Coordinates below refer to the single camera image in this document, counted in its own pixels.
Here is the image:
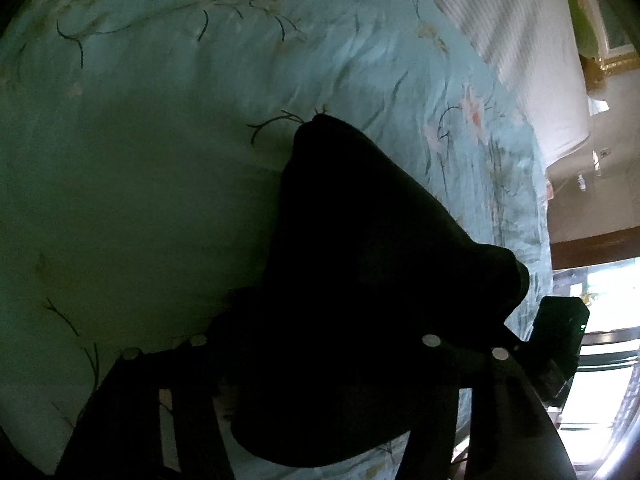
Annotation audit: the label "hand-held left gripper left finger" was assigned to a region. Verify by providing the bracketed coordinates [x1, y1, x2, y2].
[55, 334, 237, 480]

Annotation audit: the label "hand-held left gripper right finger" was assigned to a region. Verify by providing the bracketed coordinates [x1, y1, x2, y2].
[399, 334, 577, 480]

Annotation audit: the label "black pants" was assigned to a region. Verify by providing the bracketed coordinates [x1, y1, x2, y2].
[210, 112, 531, 471]

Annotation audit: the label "window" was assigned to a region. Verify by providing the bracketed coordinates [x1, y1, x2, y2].
[550, 255, 640, 480]

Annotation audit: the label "light blue floral bed sheet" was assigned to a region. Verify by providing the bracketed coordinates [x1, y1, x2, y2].
[0, 0, 557, 480]

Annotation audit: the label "white striped bed sheet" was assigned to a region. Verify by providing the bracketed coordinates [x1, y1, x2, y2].
[380, 0, 592, 167]

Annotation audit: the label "gold framed picture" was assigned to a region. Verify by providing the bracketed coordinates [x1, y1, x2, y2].
[560, 0, 640, 92]

